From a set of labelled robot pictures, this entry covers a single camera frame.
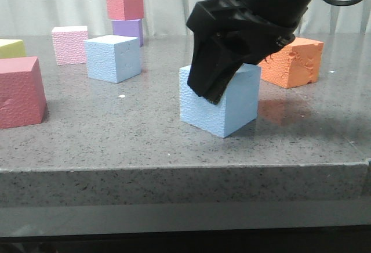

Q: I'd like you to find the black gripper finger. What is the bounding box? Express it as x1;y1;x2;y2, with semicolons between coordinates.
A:
187;32;250;104

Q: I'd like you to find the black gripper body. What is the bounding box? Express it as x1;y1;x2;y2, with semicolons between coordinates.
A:
186;0;295;64

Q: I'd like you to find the light blue foam cube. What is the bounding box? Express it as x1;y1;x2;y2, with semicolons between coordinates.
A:
84;35;141;84
179;64;261;138

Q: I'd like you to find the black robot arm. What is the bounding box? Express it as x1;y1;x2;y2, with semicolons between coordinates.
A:
187;0;311;104

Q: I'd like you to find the damaged orange foam cube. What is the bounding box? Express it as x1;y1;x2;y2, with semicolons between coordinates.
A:
259;37;324;89

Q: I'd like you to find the left purple foam cube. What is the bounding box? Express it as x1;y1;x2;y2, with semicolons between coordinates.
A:
111;19;144;47

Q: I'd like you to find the stacked red foam cube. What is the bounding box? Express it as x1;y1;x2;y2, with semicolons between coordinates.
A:
106;0;144;20

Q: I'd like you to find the pink foam cube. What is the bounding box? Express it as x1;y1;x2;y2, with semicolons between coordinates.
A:
52;26;88;65

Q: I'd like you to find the large red foam cube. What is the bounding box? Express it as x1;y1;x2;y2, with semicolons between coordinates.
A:
1;56;46;129

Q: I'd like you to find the yellow foam cube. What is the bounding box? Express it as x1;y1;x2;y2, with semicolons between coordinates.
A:
0;39;26;59

